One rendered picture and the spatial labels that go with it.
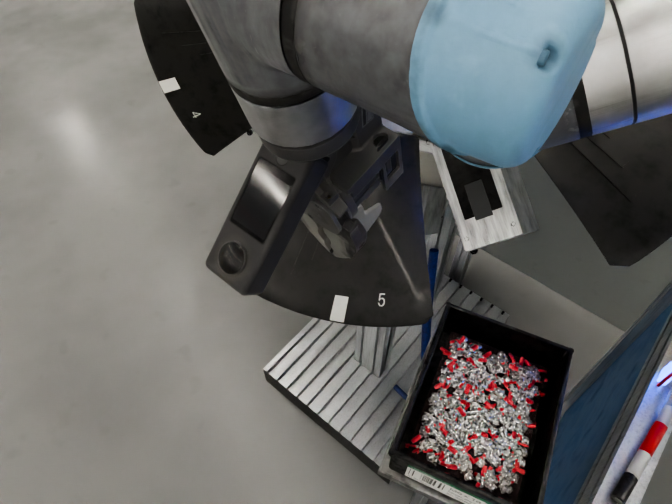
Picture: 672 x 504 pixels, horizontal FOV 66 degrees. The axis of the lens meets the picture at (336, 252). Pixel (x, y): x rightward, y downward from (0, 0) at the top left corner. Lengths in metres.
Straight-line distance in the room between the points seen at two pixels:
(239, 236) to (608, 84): 0.25
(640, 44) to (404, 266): 0.38
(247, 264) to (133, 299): 1.50
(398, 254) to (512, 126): 0.43
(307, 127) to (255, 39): 0.08
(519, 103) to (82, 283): 1.85
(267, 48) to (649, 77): 0.19
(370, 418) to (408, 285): 0.91
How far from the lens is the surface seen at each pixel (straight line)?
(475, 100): 0.19
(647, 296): 1.71
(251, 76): 0.28
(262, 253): 0.37
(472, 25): 0.19
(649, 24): 0.32
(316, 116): 0.31
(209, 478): 1.55
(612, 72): 0.32
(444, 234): 1.27
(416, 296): 0.63
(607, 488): 0.69
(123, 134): 2.48
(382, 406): 1.49
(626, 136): 0.53
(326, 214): 0.39
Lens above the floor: 1.47
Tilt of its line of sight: 53 degrees down
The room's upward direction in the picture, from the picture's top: straight up
